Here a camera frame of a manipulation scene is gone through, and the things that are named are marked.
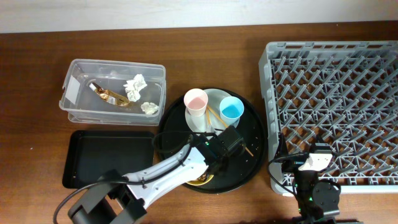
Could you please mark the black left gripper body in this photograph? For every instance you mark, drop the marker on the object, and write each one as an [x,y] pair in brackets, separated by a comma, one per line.
[227,157]

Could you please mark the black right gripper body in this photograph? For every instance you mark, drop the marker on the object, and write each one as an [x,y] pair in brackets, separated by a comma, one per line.
[293,163]

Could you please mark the yellow bowl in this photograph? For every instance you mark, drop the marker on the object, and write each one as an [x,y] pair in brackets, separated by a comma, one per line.
[202,180]

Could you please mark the blue cup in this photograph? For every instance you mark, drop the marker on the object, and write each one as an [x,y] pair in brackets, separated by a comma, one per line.
[231,109]

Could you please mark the pink cup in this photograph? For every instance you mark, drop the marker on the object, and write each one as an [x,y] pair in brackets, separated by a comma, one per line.
[196,101]

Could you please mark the small white tissue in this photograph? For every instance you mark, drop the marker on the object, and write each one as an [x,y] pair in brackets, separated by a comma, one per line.
[149,108]

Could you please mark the large white tissue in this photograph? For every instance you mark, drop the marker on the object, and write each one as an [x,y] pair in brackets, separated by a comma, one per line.
[134,86]

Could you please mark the gold snack wrapper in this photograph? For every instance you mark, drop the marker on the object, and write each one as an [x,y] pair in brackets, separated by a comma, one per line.
[109,96]

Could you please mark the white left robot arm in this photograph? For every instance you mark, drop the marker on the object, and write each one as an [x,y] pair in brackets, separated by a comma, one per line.
[116,198]

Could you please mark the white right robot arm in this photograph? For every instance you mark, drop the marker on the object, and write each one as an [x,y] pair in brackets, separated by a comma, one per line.
[317,199]

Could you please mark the grey dishwasher rack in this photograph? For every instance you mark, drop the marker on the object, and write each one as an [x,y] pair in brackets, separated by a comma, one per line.
[345,92]

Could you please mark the clear plastic waste bin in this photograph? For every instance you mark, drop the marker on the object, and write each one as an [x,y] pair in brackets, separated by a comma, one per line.
[85,106]

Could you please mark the light grey plate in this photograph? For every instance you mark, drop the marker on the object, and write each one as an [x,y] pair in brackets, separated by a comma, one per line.
[199,124]

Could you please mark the right wooden chopstick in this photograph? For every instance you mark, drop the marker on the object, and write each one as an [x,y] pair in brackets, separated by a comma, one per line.
[225,125]

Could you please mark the wooden chopstick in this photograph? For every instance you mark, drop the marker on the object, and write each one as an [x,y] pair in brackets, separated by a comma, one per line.
[225,125]
[208,117]

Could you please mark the left wooden chopstick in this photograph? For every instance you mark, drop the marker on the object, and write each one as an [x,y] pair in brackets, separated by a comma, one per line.
[208,117]

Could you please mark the round black serving tray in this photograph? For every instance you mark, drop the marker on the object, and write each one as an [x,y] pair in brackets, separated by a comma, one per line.
[241,169]

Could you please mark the black rectangular tray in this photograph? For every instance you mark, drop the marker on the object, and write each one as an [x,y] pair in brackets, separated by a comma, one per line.
[93,153]

